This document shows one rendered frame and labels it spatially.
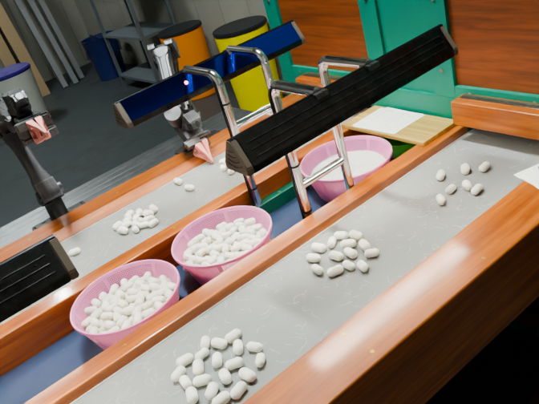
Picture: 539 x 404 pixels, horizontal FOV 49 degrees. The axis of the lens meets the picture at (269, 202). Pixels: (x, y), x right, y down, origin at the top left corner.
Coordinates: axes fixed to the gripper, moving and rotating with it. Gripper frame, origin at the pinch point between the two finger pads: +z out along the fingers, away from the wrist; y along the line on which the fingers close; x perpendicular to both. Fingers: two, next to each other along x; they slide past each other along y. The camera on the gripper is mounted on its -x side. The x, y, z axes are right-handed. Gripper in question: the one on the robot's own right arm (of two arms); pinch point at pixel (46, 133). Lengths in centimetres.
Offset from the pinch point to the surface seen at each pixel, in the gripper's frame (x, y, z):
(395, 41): 7, 94, 41
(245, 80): 82, 182, -190
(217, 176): 33, 40, 10
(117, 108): -2.9, 15.7, 16.8
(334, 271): 30, 25, 79
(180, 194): 32.9, 27.2, 6.9
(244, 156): -2, 15, 74
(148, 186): 31.6, 23.4, -6.3
